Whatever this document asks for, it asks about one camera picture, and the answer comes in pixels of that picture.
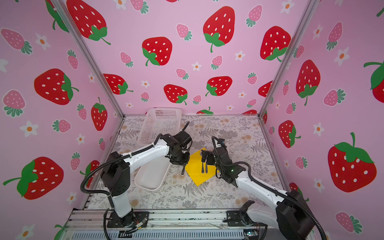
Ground yellow paper napkin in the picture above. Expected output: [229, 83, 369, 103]
[186, 151, 216, 187]

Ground white plastic tray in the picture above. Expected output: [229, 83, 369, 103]
[135, 157, 171, 192]

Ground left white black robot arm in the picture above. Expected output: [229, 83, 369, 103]
[101, 131, 193, 227]

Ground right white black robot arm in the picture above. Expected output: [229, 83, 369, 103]
[201, 147, 318, 240]

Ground white perforated plastic basket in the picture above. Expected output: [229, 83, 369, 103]
[137, 108, 182, 146]

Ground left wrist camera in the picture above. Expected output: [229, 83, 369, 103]
[175, 131, 192, 148]

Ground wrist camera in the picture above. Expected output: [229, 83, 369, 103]
[215, 138, 227, 150]
[175, 131, 192, 148]

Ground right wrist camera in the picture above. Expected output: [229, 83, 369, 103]
[215, 138, 227, 150]

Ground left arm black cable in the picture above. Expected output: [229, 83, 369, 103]
[79, 121, 190, 240]

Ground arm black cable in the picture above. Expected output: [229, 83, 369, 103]
[79, 121, 190, 240]
[211, 135, 328, 240]

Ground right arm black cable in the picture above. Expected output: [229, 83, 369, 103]
[211, 135, 328, 240]

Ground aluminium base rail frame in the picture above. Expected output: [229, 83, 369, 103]
[59, 208, 316, 240]

